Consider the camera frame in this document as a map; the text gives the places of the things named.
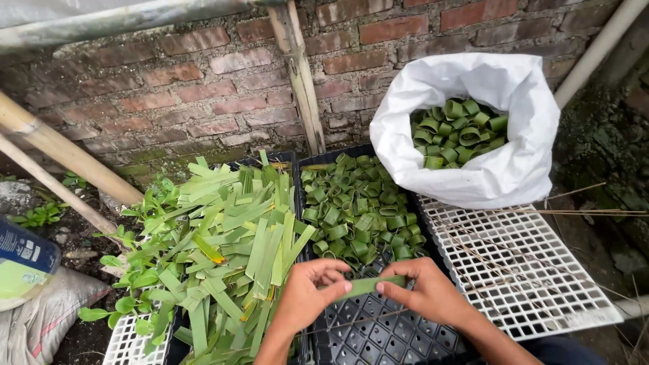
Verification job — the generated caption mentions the person's left hand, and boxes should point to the person's left hand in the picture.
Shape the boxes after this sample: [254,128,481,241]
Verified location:
[268,258,354,336]

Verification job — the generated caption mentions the person's right hand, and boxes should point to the person's right hand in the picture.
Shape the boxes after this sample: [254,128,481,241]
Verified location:
[375,257,473,329]

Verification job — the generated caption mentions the single green leaf strip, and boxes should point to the single green leaf strip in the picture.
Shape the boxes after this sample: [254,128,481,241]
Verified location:
[317,275,407,304]

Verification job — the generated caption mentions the pile of cut leaf strips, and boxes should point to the pile of cut leaf strips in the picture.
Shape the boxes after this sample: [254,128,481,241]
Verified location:
[133,149,317,365]

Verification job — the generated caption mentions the white plastic grid crate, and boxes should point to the white plastic grid crate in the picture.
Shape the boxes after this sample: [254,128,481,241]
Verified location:
[102,310,174,365]
[415,194,625,342]

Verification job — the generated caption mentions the bundle of thin dry sticks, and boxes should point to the bundle of thin dry sticks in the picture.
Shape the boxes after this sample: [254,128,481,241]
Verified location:
[431,181,649,325]

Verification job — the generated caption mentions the heap of rolled leaf rings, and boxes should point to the heap of rolled leaf rings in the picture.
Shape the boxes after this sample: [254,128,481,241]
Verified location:
[300,152,429,269]

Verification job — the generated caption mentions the white woven sack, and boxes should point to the white woven sack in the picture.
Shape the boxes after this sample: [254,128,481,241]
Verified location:
[369,52,561,210]

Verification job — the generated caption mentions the person's dark trousers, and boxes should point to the person's dark trousers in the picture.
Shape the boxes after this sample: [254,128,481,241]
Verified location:
[517,335,611,365]

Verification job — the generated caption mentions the green leafy weeds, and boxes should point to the green leafy weeds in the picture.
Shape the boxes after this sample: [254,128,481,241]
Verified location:
[77,175,184,356]

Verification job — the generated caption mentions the sackful of rolled leaf rings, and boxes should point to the sackful of rolled leaf rings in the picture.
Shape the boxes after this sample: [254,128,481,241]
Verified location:
[409,98,509,170]

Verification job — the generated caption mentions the short white pipe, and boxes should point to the short white pipe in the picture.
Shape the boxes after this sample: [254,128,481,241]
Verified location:
[612,295,649,320]

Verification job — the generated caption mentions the upright bamboo pole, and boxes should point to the upright bamboo pole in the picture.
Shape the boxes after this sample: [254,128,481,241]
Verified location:
[267,0,327,156]

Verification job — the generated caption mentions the grey woven sack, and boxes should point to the grey woven sack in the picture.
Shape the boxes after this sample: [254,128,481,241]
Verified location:
[0,266,111,365]

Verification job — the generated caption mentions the thin bamboo pole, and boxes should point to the thin bamboo pole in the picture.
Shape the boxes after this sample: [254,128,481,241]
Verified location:
[0,134,120,237]

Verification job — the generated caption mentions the thick bamboo pole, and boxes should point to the thick bamboo pole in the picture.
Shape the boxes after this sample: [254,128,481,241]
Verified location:
[0,91,146,207]

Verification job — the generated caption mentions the blue and green plastic bag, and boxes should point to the blue and green plastic bag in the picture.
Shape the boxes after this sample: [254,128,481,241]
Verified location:
[0,217,63,313]

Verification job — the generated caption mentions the white plastic pipe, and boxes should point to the white plastic pipe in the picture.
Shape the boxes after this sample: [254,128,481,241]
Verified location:
[553,0,649,110]

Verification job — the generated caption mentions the grey metal pipe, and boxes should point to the grey metal pipe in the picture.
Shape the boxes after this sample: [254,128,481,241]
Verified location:
[0,0,287,53]

